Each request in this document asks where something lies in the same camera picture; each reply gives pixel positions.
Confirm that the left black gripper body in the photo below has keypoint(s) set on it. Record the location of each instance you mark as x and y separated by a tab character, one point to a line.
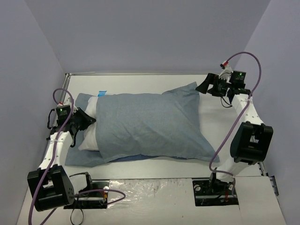
78	119

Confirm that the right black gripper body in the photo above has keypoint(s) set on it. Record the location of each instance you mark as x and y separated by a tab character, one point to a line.
213	84

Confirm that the white pillow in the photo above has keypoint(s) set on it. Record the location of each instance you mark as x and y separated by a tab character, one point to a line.
89	142

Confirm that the blue patterned pillowcase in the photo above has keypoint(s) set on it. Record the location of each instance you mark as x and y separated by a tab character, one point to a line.
142	126

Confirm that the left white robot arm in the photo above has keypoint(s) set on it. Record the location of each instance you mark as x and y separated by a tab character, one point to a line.
50	186

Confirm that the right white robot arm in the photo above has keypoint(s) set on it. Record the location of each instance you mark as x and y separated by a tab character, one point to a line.
252	139

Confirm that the blue white pillow tag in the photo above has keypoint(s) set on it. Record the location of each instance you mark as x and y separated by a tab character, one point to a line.
101	93

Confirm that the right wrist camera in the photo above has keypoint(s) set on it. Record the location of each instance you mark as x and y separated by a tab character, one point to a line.
227	70

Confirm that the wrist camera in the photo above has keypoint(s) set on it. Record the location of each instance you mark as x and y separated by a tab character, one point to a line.
69	102
227	70

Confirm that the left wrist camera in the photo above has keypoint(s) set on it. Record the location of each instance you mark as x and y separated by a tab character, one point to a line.
69	102

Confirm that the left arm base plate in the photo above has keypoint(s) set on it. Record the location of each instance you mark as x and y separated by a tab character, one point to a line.
93	200

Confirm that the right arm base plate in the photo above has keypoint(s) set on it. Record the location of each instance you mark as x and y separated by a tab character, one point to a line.
206	195

